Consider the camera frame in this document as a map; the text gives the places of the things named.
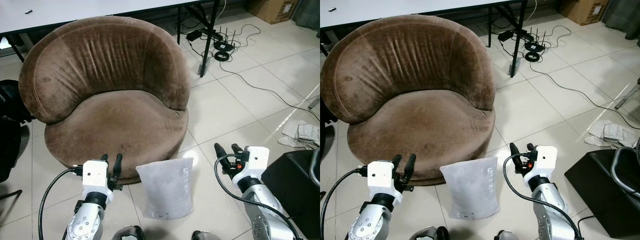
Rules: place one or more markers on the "silver robot leg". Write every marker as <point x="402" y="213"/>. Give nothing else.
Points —
<point x="427" y="234"/>
<point x="205" y="236"/>
<point x="506" y="236"/>
<point x="127" y="233"/>

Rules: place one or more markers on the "grey metal chair frame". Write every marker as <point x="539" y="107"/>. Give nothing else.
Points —
<point x="617" y="167"/>
<point x="315" y="167"/>

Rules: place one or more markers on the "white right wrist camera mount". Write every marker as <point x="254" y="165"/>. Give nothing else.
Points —
<point x="256" y="160"/>
<point x="546" y="159"/>

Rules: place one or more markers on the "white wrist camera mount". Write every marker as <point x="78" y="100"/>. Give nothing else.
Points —
<point x="95" y="175"/>
<point x="546" y="159"/>
<point x="381" y="177"/>
<point x="256" y="160"/>

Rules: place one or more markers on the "grey pillow with white lettering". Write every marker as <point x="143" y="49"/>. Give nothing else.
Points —
<point x="165" y="190"/>
<point x="470" y="190"/>

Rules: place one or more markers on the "brown cardboard box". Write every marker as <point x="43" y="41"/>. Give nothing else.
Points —
<point x="272" y="10"/>
<point x="582" y="10"/>

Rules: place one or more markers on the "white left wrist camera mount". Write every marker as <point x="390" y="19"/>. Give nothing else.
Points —
<point x="95" y="175"/>
<point x="381" y="177"/>

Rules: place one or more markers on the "silver left robot leg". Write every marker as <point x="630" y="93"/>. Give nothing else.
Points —
<point x="127" y="233"/>
<point x="427" y="234"/>

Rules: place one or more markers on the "black suitcase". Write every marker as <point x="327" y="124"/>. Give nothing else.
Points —
<point x="10" y="130"/>
<point x="326" y="130"/>

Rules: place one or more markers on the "brown round velvet sofa chair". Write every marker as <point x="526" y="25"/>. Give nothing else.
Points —
<point x="110" y="75"/>
<point x="410" y="75"/>

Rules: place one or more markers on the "black box ottoman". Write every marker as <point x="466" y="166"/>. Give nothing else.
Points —
<point x="290" y="190"/>
<point x="600" y="190"/>

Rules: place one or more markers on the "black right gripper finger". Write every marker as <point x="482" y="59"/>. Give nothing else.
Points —
<point x="222" y="153"/>
<point x="237" y="148"/>
<point x="531" y="147"/>
<point x="516" y="152"/>

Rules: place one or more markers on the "silver right robot leg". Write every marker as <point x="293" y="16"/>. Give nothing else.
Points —
<point x="205" y="236"/>
<point x="506" y="236"/>

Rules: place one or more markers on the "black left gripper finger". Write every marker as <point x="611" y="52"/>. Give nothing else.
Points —
<point x="118" y="165"/>
<point x="104" y="157"/>
<point x="409" y="167"/>
<point x="397" y="161"/>

